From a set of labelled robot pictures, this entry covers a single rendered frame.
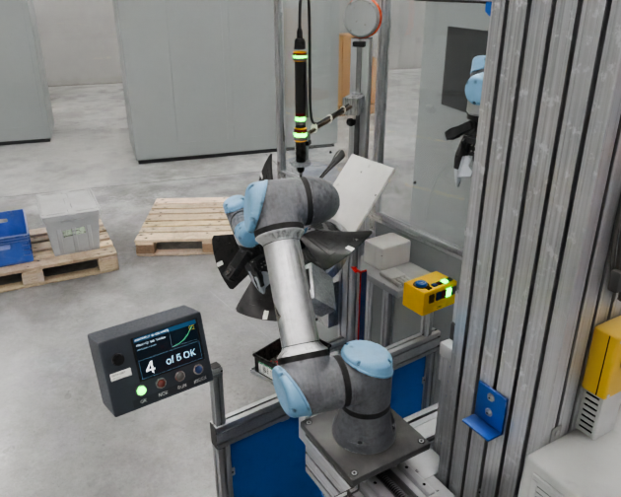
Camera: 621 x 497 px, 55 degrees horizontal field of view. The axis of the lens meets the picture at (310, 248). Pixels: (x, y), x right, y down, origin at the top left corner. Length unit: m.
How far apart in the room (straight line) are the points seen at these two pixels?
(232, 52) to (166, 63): 0.78
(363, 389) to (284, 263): 0.32
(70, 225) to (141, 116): 2.94
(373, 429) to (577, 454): 0.43
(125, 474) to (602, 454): 2.19
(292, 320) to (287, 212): 0.24
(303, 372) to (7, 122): 8.02
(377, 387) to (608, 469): 0.46
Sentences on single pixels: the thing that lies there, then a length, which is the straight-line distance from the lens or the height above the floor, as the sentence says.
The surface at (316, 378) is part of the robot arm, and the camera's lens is 1.30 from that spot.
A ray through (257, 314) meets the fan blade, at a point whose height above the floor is 0.97.
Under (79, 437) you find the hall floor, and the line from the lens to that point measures 3.24.
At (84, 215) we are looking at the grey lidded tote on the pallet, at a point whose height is 0.44.
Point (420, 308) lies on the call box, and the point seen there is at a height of 1.01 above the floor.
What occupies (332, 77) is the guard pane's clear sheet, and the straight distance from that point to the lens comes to 3.05.
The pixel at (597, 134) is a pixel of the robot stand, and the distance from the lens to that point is 0.99.
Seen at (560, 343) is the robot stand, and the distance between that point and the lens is 1.12.
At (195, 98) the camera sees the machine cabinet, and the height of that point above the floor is 0.75.
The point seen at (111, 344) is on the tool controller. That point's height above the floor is 1.24.
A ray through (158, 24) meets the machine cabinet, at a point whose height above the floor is 1.58.
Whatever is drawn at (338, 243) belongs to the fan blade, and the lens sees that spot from 2.00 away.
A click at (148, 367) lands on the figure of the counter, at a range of 1.53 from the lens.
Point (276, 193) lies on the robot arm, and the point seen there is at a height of 1.58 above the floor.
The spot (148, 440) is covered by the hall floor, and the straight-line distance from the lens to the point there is 3.12.
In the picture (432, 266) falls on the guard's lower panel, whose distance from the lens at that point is 2.70.
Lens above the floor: 2.02
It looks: 24 degrees down
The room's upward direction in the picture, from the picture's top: straight up
